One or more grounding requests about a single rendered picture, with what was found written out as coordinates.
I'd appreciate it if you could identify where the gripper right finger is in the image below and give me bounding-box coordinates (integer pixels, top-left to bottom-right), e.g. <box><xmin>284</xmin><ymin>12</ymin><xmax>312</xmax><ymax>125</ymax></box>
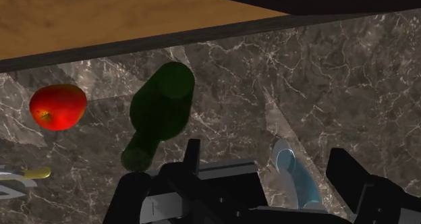
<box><xmin>325</xmin><ymin>147</ymin><xmax>421</xmax><ymax>224</ymax></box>

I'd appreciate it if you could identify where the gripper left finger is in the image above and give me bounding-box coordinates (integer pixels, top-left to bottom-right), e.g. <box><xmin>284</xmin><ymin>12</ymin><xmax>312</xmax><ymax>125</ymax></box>
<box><xmin>103</xmin><ymin>138</ymin><xmax>211</xmax><ymax>224</ymax></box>

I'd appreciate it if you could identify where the clear blue glass cup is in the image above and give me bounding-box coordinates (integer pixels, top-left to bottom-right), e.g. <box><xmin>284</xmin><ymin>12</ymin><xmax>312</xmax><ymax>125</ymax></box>
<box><xmin>271</xmin><ymin>138</ymin><xmax>325</xmax><ymax>212</ymax></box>

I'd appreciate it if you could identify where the dark green bottle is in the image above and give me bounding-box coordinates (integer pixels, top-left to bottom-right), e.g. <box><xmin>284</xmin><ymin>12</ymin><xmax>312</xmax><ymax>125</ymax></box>
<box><xmin>120</xmin><ymin>61</ymin><xmax>196</xmax><ymax>173</ymax></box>

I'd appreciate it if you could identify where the red apple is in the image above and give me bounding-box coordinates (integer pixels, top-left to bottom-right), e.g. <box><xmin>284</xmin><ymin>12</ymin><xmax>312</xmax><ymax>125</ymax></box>
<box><xmin>28</xmin><ymin>84</ymin><xmax>88</xmax><ymax>132</ymax></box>

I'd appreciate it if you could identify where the yellow handled kitchen tool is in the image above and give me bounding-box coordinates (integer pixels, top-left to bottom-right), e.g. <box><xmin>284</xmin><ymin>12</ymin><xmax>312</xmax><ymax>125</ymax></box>
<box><xmin>0</xmin><ymin>164</ymin><xmax>53</xmax><ymax>201</ymax></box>

